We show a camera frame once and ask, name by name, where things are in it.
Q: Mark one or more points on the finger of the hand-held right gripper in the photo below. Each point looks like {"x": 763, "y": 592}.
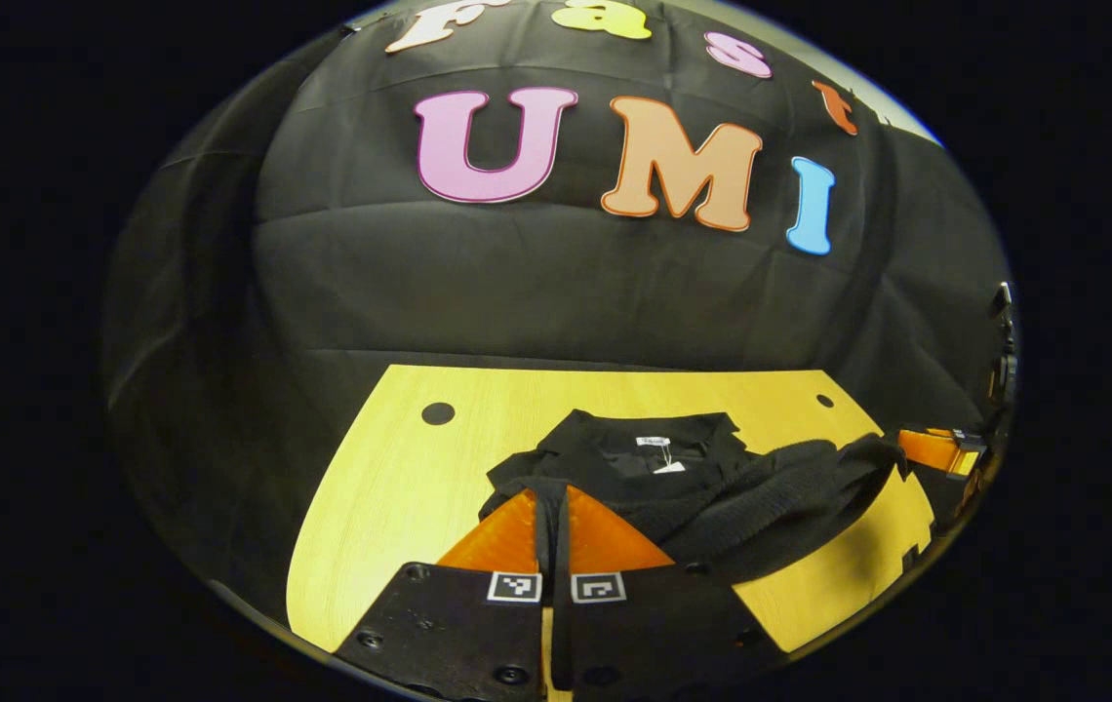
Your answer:
{"x": 932, "y": 450}

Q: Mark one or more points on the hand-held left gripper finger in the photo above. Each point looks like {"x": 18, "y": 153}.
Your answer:
{"x": 563, "y": 541}
{"x": 544, "y": 541}

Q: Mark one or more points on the black button-up garment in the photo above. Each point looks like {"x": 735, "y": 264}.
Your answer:
{"x": 761, "y": 507}

